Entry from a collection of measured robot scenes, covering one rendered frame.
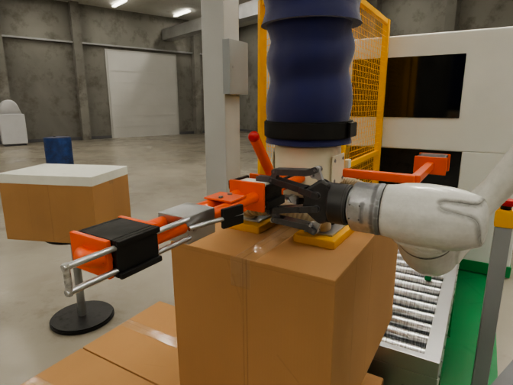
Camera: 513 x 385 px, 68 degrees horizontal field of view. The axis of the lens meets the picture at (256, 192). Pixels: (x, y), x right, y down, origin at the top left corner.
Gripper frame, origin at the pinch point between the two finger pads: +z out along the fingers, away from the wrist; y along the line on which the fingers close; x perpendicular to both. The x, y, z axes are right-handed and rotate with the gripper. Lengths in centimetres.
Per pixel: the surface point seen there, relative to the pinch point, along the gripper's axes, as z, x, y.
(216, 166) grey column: 103, 121, 19
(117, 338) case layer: 73, 17, 69
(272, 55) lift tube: 5.8, 16.6, -29.0
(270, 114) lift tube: 6.0, 16.4, -15.3
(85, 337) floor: 162, 59, 123
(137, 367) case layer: 53, 9, 69
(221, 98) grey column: 99, 121, -21
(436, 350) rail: -32, 65, 64
